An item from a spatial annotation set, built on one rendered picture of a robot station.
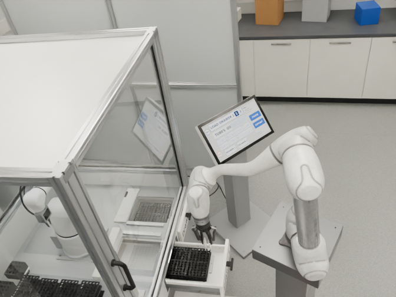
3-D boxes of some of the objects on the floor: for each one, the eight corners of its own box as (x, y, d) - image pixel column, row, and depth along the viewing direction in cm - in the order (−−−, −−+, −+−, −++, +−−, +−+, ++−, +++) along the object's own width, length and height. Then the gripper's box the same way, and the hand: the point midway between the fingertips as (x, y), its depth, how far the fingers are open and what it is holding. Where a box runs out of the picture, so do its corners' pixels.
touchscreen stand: (282, 228, 317) (284, 135, 252) (243, 259, 299) (236, 167, 234) (243, 197, 350) (236, 108, 286) (206, 223, 332) (190, 134, 268)
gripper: (186, 224, 186) (193, 252, 201) (215, 225, 182) (221, 254, 197) (188, 213, 192) (196, 241, 206) (217, 214, 188) (223, 242, 203)
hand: (207, 243), depth 200 cm, fingers closed
